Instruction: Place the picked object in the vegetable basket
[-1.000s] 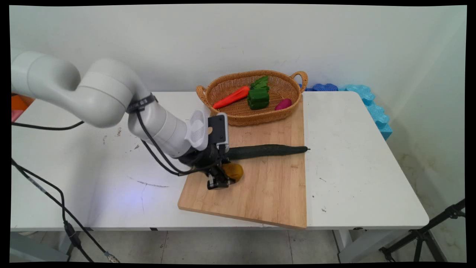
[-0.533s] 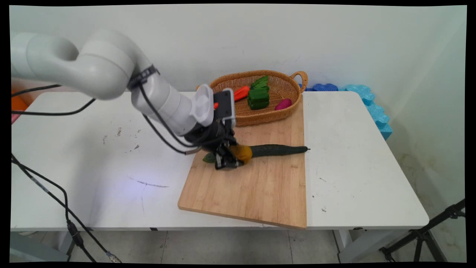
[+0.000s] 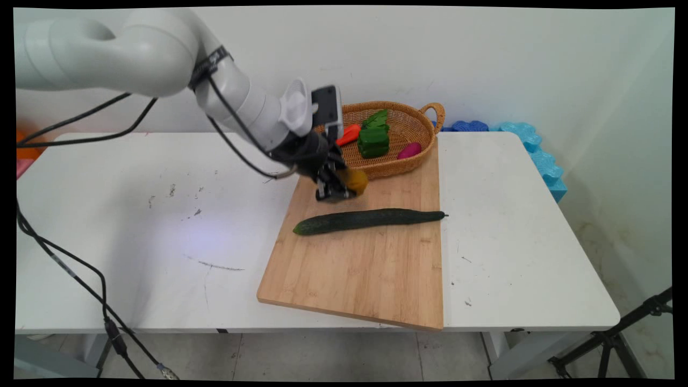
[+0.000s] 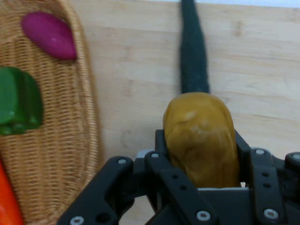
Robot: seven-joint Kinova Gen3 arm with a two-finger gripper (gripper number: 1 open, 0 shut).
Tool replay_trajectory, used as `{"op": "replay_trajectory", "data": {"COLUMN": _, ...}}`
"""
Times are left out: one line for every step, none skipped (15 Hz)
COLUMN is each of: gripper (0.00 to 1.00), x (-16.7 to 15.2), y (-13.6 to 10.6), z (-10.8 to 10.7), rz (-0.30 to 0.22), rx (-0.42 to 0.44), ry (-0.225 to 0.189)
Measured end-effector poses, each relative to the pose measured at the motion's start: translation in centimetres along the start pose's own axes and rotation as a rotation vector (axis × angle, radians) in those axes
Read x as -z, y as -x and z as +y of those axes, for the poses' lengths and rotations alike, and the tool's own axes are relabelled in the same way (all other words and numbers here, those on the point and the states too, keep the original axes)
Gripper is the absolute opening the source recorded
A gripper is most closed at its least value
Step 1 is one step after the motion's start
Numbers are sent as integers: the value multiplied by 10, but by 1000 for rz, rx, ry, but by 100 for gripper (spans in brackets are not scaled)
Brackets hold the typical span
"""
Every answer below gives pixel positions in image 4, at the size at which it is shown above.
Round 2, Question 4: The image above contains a purple toy sweet potato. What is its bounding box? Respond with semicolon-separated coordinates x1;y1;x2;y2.
21;11;78;61

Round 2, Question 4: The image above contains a brown-yellow toy potato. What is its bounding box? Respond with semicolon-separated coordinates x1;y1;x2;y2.
163;91;242;189

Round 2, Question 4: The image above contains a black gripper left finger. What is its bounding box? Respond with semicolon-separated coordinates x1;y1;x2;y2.
57;128;219;225

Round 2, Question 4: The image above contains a green toy bell pepper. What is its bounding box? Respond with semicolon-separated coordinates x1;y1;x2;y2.
0;66;45;136

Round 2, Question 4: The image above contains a woven wicker basket with handles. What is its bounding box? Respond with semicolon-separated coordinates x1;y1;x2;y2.
0;0;106;225

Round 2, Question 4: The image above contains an orange toy carrot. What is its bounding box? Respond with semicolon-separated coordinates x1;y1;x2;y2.
0;158;24;225

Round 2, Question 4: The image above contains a long dark green cucumber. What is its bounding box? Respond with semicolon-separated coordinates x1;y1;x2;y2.
179;0;211;96

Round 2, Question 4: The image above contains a wooden cutting board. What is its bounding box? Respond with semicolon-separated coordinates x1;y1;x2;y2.
67;0;300;225

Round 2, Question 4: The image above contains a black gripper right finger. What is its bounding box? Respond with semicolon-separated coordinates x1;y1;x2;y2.
233;129;300;225

